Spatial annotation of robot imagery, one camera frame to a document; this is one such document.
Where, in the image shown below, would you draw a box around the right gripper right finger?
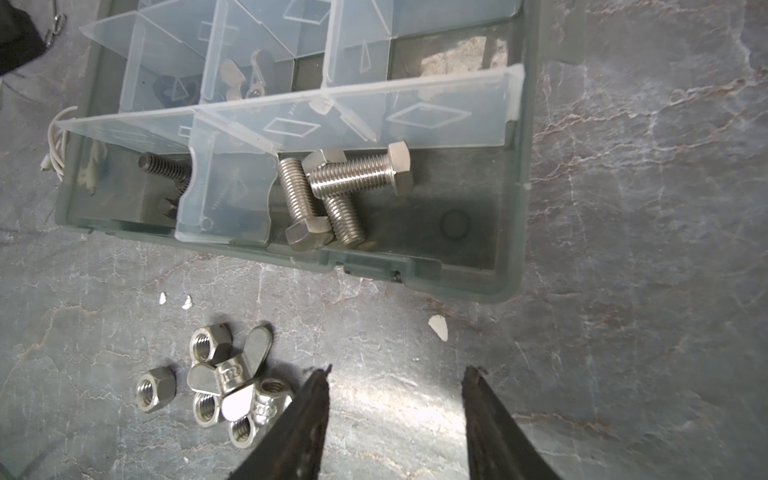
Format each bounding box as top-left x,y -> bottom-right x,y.
462,366 -> 560,480

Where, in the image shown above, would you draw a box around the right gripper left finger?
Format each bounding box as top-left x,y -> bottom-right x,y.
230,367 -> 331,479

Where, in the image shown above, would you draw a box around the black hex bolt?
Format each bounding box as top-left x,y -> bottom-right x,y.
138,152 -> 192,184
157,184 -> 187,220

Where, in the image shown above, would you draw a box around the silver wing nut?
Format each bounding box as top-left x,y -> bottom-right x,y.
187,326 -> 273,397
219,49 -> 278,101
221,378 -> 293,425

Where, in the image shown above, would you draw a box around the silver hex nut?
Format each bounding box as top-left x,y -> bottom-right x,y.
228,415 -> 261,449
189,323 -> 232,365
193,392 -> 223,428
136,367 -> 176,413

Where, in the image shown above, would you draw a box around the grey plastic organizer box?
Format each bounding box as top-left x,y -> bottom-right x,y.
55,1 -> 548,303

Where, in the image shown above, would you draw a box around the small silver scissors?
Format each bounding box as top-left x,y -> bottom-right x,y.
44,0 -> 67,48

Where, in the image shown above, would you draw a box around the white coiled usb cable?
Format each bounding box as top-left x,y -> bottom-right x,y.
40,105 -> 80,180

